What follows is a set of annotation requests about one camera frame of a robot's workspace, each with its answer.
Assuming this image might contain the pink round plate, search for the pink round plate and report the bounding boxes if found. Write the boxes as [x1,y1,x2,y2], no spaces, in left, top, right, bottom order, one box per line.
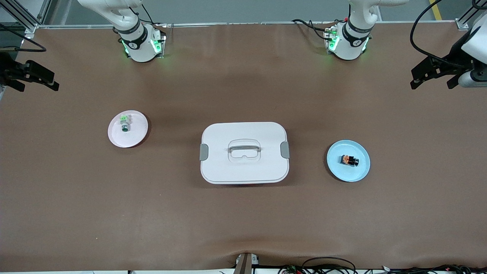
[108,110,149,148]

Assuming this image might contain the aluminium frame profile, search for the aluminium frame profile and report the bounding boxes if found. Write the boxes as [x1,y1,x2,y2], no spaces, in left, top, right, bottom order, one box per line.
[0,0,52,39]
[455,0,487,31]

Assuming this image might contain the black right base cable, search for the black right base cable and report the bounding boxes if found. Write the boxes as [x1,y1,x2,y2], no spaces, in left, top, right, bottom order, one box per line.
[129,3,155,25]

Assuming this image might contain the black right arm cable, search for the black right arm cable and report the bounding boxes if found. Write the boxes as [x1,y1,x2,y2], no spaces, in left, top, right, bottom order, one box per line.
[0,23,47,53]

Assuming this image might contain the clear box lid handle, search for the clear box lid handle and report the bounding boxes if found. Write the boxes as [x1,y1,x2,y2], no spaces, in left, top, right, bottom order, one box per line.
[227,139,262,162]

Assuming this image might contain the black looped floor cable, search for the black looped floor cable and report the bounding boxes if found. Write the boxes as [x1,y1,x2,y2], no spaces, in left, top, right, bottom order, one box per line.
[302,256,357,274]

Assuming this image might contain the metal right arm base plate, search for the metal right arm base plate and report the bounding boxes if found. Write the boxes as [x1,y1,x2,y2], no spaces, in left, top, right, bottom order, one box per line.
[121,23,167,60]

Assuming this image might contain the light blue round plate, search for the light blue round plate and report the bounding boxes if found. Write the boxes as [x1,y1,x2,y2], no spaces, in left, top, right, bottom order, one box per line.
[326,140,371,183]

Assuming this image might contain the grey table edge bracket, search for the grey table edge bracket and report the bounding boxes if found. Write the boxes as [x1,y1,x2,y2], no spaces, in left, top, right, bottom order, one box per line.
[234,253,259,274]

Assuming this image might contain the white plastic storage box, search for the white plastic storage box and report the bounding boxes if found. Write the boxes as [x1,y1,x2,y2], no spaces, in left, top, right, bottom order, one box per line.
[200,122,290,185]

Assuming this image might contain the tangled black cable bundle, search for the tangled black cable bundle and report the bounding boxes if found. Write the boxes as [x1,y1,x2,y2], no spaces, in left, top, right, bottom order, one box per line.
[278,263,487,274]

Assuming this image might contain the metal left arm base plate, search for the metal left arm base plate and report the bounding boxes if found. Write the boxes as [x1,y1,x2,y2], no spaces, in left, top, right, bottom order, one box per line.
[323,26,372,57]

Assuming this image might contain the black left base cables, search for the black left base cables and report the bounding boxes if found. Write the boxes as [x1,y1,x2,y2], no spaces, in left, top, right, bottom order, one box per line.
[292,19,336,42]

